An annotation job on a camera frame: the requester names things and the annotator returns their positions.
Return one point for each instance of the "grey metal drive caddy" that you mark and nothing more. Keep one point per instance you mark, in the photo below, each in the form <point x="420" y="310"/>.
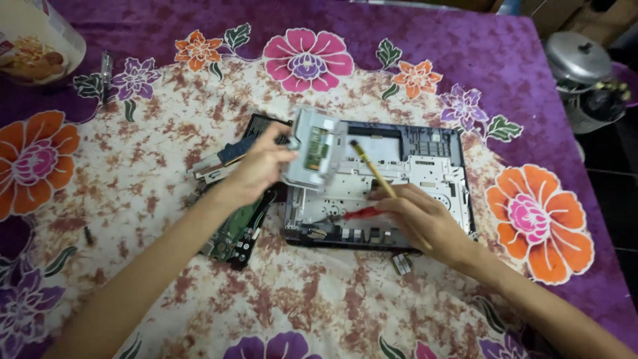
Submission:
<point x="315" y="148"/>

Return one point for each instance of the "person's left hand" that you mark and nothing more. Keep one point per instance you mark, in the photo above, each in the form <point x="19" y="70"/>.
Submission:
<point x="254" y="169"/>

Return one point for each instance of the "black laptop keyboard panel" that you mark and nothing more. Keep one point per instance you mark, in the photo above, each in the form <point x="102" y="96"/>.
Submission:
<point x="261" y="127"/>

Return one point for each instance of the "person's right fingers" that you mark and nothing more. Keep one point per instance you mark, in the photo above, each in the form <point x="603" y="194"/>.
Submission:
<point x="393" y="197"/>

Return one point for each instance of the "purple floral tablecloth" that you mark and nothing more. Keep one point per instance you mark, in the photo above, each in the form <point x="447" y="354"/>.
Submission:
<point x="319" y="199"/>

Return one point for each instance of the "silver bracket with blue strip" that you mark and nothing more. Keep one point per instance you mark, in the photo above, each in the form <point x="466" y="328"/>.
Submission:
<point x="219" y="162"/>

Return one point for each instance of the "open laptop base chassis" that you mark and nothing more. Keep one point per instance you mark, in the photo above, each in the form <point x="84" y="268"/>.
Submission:
<point x="398" y="184"/>

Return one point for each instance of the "person's right hand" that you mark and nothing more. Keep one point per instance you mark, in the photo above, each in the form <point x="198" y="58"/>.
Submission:
<point x="428" y="219"/>

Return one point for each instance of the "white plastic food jar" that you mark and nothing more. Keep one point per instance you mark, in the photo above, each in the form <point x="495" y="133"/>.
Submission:
<point x="35" y="42"/>

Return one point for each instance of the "silver pot with lid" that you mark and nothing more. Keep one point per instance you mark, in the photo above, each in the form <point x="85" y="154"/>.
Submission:
<point x="583" y="82"/>

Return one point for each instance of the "green laptop motherboard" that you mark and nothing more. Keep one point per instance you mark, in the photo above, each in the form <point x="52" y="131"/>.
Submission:
<point x="234" y="232"/>

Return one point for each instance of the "small black screw bit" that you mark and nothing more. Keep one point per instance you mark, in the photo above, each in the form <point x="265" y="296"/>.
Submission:
<point x="88" y="235"/>

